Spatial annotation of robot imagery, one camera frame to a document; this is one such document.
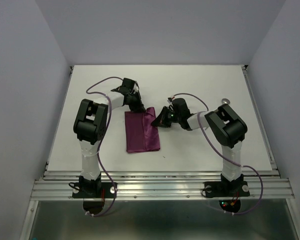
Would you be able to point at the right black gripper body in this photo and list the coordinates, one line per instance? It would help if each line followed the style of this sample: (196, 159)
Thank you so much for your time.
(176, 116)

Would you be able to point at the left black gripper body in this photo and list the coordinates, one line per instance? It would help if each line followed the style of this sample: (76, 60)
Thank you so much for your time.
(133, 93)

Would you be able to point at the purple cloth napkin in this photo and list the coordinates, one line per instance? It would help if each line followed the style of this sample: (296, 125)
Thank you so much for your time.
(141, 136)

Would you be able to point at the silver metal spoon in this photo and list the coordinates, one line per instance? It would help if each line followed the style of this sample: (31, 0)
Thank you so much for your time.
(225, 101)

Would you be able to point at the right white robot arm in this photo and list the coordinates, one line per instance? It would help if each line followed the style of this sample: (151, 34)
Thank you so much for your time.
(223, 129)

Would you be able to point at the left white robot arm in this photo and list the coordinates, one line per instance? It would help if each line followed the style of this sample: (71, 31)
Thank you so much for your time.
(91, 124)

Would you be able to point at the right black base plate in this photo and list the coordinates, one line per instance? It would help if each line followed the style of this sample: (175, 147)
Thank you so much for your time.
(218, 189)

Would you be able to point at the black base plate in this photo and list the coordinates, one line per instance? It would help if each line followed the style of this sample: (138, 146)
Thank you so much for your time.
(107, 191)
(218, 189)

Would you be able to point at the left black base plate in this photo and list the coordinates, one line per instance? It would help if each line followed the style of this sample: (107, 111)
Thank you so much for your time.
(107, 191)

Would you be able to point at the aluminium rail frame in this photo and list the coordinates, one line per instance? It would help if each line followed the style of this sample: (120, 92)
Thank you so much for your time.
(168, 205)

